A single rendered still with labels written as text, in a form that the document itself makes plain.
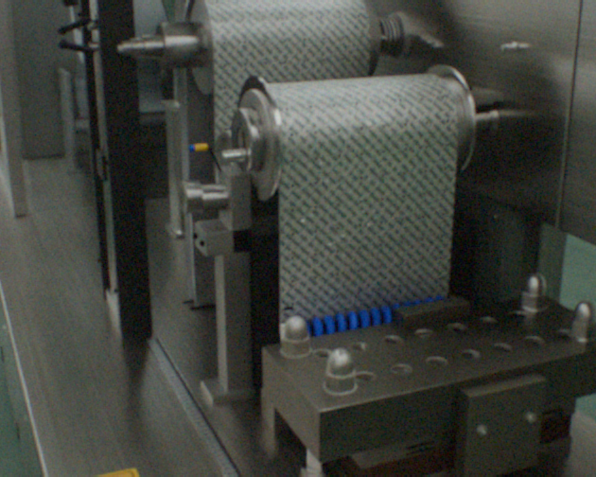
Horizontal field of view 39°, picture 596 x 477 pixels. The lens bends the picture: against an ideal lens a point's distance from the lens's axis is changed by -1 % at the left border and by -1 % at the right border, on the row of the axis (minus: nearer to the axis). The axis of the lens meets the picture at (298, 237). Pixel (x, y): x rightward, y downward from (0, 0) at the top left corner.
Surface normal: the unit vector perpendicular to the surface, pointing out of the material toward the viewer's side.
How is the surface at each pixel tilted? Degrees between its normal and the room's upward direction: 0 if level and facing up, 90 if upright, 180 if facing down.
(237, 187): 90
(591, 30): 90
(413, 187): 90
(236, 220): 90
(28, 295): 0
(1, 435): 0
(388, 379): 0
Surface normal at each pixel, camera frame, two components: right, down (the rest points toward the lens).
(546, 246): 0.39, 0.30
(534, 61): -0.92, 0.12
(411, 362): 0.00, -0.95
